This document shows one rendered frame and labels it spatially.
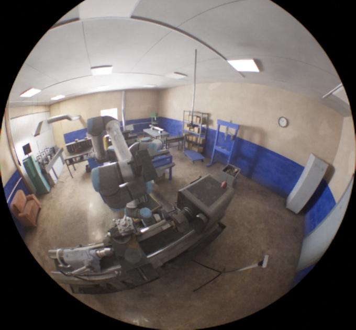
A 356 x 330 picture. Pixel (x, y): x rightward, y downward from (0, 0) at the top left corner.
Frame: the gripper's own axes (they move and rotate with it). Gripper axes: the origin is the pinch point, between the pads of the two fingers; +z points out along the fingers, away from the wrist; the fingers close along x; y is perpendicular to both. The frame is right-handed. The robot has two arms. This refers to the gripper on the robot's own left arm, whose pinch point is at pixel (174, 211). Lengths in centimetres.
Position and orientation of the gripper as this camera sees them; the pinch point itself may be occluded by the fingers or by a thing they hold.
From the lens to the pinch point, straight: 112.1
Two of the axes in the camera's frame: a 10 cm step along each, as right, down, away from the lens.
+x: 5.2, 0.7, -8.5
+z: 8.5, -1.7, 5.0
